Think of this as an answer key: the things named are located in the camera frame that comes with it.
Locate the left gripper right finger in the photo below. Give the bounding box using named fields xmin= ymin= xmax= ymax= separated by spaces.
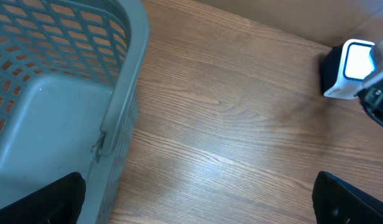
xmin=312 ymin=171 xmax=383 ymax=224

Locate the white barcode scanner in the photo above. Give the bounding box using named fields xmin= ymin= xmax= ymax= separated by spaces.
xmin=320 ymin=39 xmax=376 ymax=100

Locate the grey plastic basket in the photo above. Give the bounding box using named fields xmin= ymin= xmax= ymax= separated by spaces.
xmin=0 ymin=0 xmax=149 ymax=223

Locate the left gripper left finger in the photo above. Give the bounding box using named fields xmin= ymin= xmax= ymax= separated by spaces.
xmin=0 ymin=172 xmax=86 ymax=224

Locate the cardboard back panel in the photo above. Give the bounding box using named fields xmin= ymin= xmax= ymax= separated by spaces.
xmin=198 ymin=0 xmax=383 ymax=46

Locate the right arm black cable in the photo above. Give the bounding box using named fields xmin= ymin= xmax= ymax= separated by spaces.
xmin=364 ymin=105 xmax=383 ymax=133

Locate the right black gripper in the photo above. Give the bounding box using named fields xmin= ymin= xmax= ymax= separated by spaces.
xmin=357 ymin=80 xmax=383 ymax=123

